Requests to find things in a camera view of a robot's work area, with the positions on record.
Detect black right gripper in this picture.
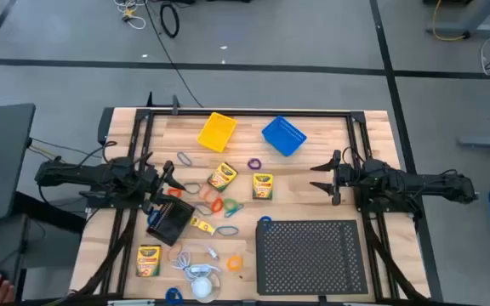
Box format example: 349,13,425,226
309,149,359,207

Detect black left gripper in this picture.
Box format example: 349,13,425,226
138,160,187,215

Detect grey rubber band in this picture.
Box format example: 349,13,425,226
183,181,203,196

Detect pale orange rubber band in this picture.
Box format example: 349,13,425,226
197,186,220,204

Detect small yellow crayon pack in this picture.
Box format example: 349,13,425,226
189,216,217,236

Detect yellow crayon box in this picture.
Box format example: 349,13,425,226
206,161,239,194
135,244,162,278
252,173,275,201

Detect blue rubber band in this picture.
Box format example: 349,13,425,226
223,203,246,219
215,224,241,237

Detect yellow plastic basket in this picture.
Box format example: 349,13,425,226
197,111,239,154

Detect yellow-orange coil wristband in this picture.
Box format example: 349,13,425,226
226,254,245,272

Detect grey metal desk foot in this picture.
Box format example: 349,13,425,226
459,134,490,150

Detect grey metal desk base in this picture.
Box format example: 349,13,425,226
425,0,490,39

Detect blue plastic basket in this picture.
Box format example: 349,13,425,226
260,115,308,157

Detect white USB charger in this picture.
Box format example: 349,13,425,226
188,263,213,275

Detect black perforated metal shelf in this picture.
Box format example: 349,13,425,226
254,218,369,297

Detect black power box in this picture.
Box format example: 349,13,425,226
97,106,115,146

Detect white round puck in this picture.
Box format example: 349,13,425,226
190,271,223,303

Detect silver aluminium bar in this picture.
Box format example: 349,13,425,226
107,299,157,306

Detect black aluminium rig frame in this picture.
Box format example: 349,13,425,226
72,91,432,305

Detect long black floor cable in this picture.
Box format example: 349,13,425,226
143,0,204,109

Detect black cable coil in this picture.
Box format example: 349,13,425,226
159,2,181,39

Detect yellow floor cable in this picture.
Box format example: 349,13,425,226
431,0,470,43

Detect white cable bundle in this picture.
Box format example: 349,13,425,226
112,0,147,31

